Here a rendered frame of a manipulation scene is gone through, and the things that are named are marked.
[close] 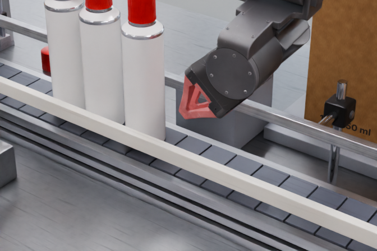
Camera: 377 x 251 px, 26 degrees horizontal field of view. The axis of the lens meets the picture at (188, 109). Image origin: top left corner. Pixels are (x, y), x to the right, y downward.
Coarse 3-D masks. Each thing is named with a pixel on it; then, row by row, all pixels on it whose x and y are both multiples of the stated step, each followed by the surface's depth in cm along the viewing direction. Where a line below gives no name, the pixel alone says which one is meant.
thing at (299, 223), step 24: (0, 72) 122; (24, 72) 122; (0, 96) 116; (48, 120) 110; (120, 144) 105; (192, 144) 105; (168, 168) 100; (240, 168) 100; (264, 168) 100; (216, 192) 96; (312, 192) 96; (336, 192) 96; (288, 216) 92; (360, 216) 92; (336, 240) 88
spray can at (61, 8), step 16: (48, 0) 103; (64, 0) 103; (80, 0) 104; (48, 16) 104; (64, 16) 103; (48, 32) 105; (64, 32) 104; (48, 48) 107; (64, 48) 105; (80, 48) 106; (64, 64) 106; (80, 64) 107; (64, 80) 107; (80, 80) 108; (64, 96) 109; (80, 96) 109
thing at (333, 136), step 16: (0, 16) 120; (32, 32) 116; (176, 80) 103; (256, 112) 97; (272, 112) 96; (288, 128) 95; (304, 128) 94; (320, 128) 93; (336, 144) 92; (352, 144) 90; (368, 144) 90
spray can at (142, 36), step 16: (128, 0) 95; (144, 0) 94; (128, 16) 96; (144, 16) 95; (128, 32) 96; (144, 32) 96; (160, 32) 96; (128, 48) 97; (144, 48) 96; (160, 48) 98; (128, 64) 98; (144, 64) 97; (160, 64) 99; (128, 80) 99; (144, 80) 98; (160, 80) 100; (128, 96) 100; (144, 96) 99; (160, 96) 101; (128, 112) 102; (144, 112) 101; (160, 112) 102; (144, 128) 102; (160, 128) 103
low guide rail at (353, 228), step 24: (24, 96) 110; (48, 96) 109; (72, 120) 106; (96, 120) 103; (144, 144) 100; (168, 144) 98; (192, 168) 96; (216, 168) 94; (240, 192) 93; (264, 192) 91; (288, 192) 90; (312, 216) 88; (336, 216) 86; (360, 240) 86
